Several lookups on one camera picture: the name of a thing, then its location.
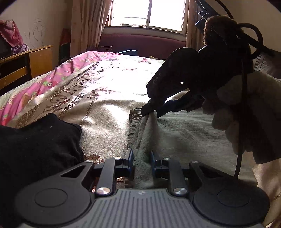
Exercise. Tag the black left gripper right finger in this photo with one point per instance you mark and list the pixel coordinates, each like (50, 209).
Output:
(217, 196)

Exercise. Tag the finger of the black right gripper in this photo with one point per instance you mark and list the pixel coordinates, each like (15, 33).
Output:
(154, 105)
(182, 101)

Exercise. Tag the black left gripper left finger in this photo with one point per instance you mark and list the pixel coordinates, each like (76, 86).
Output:
(68, 196)

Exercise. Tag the olive green pants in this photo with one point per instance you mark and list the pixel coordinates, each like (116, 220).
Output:
(183, 136)

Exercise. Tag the beige gloved right hand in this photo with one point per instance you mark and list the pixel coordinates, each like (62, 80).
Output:
(255, 117)

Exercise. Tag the right beige curtain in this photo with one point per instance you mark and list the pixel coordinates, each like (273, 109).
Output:
(194, 38)

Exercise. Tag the beige curtain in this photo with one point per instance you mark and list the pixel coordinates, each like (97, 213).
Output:
(194, 38)
(88, 21)

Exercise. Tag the dark grey cloth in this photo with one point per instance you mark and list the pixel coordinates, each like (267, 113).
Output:
(41, 149)

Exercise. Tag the floral satin bedspread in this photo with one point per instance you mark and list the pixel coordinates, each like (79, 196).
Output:
(99, 98)

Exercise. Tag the window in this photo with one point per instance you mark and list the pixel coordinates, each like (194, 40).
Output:
(155, 14)

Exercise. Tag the wooden cabinet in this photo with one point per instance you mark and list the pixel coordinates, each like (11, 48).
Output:
(20, 68)

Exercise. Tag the pink red cloth bundle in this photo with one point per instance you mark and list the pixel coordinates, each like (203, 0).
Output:
(11, 34)

